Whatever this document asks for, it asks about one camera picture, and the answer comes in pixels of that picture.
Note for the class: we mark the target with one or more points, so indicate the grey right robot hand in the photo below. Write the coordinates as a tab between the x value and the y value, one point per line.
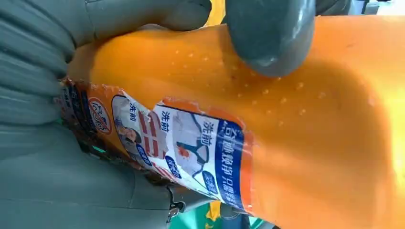
79	202

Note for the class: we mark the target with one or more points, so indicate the ribbed grey right robot arm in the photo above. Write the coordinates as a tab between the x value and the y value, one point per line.
31	69

